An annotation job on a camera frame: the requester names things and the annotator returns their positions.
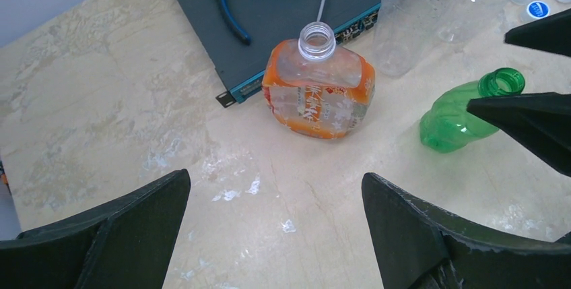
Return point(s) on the green plastic bottle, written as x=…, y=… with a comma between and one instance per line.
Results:
x=447, y=126

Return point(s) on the black network switch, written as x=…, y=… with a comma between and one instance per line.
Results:
x=241, y=67

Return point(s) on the large clear plastic bottle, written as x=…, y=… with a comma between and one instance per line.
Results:
x=402, y=31

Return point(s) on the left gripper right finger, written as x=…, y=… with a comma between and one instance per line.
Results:
x=420, y=245

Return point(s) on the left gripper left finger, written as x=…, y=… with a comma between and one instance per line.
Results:
x=124, y=243

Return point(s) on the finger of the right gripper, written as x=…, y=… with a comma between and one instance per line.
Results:
x=550, y=34
x=540, y=122

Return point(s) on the orange label plastic bottle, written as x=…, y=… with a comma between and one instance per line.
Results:
x=316, y=88

